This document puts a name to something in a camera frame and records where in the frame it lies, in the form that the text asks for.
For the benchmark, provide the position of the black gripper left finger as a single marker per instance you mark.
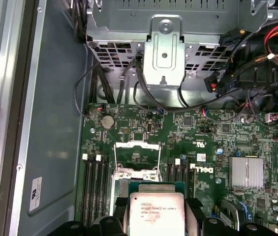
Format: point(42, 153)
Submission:
point(109, 227)

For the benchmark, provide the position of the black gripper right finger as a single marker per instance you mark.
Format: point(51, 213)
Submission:
point(212, 228)

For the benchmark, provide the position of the silver green CPU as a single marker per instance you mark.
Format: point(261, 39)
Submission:
point(157, 211)

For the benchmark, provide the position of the metal socket cover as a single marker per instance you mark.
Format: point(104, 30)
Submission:
point(122, 145)

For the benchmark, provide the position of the black RAM slot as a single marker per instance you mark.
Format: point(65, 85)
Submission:
point(93, 191)
point(170, 172)
point(106, 191)
point(86, 191)
point(192, 179)
point(177, 173)
point(185, 173)
point(99, 191)

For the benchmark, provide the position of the CPU socket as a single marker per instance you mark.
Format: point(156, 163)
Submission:
point(122, 187)

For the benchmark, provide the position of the silver chipset heatsink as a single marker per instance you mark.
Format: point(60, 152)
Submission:
point(245, 173)

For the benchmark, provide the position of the white label sticker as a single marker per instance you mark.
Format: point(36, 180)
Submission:
point(36, 194)

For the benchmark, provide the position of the green motherboard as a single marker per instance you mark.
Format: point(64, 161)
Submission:
point(197, 137)

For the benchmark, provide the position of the coin cell battery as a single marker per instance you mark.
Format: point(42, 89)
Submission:
point(107, 122)

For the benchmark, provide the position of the black grey PC case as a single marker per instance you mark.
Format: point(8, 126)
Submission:
point(55, 98)

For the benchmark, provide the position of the black power connector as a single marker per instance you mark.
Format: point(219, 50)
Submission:
point(229, 37)
point(218, 84)

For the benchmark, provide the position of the metal disk bay cage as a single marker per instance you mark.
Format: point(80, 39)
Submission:
point(119, 27)

